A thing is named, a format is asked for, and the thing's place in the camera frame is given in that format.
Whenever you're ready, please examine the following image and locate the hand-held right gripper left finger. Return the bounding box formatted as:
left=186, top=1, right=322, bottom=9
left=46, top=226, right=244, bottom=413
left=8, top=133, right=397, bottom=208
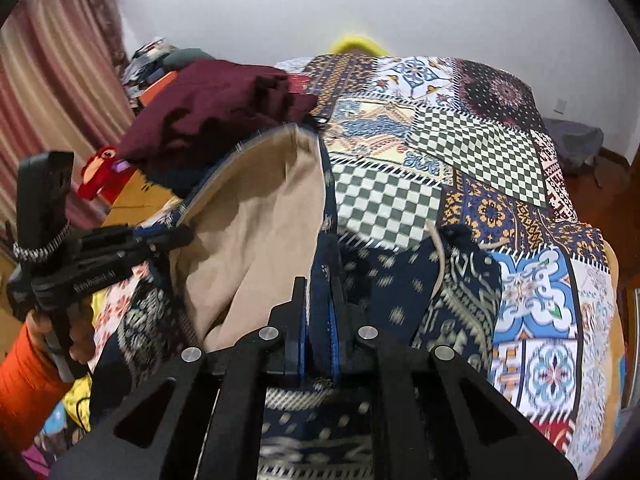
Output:
left=50, top=276, right=308, bottom=480

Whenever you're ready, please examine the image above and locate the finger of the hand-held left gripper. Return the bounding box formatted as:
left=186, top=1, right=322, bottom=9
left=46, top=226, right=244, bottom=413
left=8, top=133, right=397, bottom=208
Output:
left=132, top=224, right=194, bottom=243
left=130, top=240, right=194, bottom=264

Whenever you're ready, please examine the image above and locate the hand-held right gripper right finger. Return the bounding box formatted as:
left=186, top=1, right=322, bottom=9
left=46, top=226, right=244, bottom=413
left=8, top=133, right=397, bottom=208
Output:
left=331, top=282, right=580, bottom=480

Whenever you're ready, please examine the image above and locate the navy patterned hooded jacket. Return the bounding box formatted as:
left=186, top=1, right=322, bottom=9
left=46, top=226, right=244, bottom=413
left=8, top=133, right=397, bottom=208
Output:
left=90, top=122, right=503, bottom=480

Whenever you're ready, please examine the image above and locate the pile of clothes and boxes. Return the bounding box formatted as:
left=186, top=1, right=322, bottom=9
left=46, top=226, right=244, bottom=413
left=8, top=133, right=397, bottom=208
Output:
left=122, top=37, right=176, bottom=96

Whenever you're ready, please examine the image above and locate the person's left hand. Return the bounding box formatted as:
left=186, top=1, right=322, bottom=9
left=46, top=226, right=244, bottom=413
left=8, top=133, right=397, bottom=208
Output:
left=25, top=296, right=97, bottom=367

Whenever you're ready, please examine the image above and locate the dark blue folded garment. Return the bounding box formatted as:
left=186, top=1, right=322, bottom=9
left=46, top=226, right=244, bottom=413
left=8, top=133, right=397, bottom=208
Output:
left=142, top=160, right=202, bottom=197

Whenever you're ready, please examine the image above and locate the red plush toy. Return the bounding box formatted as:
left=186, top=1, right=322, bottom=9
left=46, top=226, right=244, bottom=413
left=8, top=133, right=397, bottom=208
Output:
left=77, top=146, right=132, bottom=202

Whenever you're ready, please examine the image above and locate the maroon folded garment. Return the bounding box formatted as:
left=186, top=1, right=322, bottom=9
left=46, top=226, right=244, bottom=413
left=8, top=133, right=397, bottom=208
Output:
left=114, top=59, right=318, bottom=171

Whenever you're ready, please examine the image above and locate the yellow cloth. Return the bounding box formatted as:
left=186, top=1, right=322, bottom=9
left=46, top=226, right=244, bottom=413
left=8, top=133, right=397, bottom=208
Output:
left=62, top=375, right=94, bottom=433

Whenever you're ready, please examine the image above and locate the orange box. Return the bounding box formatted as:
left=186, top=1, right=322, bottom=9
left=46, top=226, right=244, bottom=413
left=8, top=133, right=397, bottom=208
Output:
left=137, top=71, right=178, bottom=107

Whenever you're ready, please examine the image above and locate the striped brown curtain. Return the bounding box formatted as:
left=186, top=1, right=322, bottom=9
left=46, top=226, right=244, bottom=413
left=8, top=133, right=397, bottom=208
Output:
left=0, top=0, right=136, bottom=241

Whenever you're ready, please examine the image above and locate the patchwork bedspread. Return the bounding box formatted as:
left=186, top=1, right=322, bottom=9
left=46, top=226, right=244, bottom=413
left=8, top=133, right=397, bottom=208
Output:
left=92, top=52, right=628, bottom=480

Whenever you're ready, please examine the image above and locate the grey cushioned stool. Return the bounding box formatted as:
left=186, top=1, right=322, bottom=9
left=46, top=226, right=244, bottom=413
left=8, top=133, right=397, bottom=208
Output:
left=542, top=117, right=603, bottom=171

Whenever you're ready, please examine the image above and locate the yellow foam ring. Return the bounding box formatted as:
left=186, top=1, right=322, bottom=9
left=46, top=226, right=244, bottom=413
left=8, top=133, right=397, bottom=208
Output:
left=330, top=34, right=386, bottom=56

